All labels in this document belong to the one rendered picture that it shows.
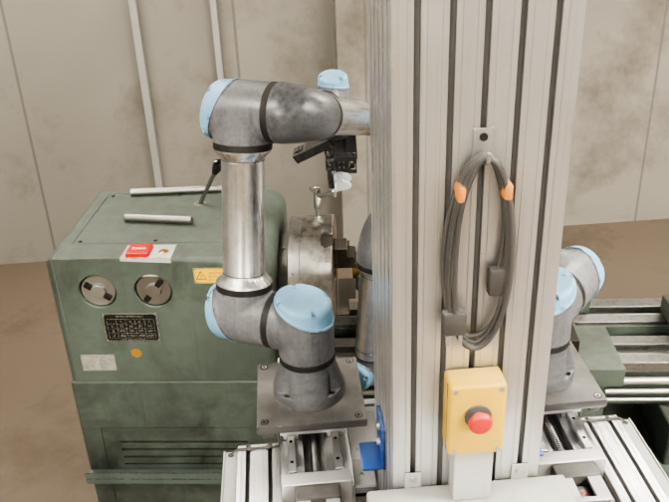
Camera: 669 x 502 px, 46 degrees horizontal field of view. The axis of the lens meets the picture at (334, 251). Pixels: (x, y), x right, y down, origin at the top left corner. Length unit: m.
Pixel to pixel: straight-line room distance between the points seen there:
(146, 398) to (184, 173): 2.56
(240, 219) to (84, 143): 3.27
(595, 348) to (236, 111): 1.28
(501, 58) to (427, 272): 0.32
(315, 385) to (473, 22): 0.86
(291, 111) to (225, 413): 1.13
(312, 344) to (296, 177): 3.22
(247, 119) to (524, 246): 0.59
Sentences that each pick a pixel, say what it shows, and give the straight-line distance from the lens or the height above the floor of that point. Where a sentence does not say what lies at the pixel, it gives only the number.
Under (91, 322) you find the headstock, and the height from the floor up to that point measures 1.06.
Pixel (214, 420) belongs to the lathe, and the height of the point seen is 0.72.
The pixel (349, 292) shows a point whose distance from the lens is 2.33.
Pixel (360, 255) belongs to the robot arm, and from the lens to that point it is 1.87.
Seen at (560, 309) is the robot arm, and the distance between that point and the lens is 1.65.
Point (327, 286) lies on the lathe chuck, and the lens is 2.20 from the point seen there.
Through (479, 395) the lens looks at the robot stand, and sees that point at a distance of 1.24.
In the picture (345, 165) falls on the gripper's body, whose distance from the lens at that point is 2.09.
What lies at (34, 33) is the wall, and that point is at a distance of 4.67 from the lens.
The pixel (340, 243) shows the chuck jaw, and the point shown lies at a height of 1.20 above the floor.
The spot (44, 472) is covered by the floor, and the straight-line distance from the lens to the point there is 3.50.
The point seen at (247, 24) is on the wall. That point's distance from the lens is 4.50.
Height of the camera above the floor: 2.19
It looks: 27 degrees down
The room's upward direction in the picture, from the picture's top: 2 degrees counter-clockwise
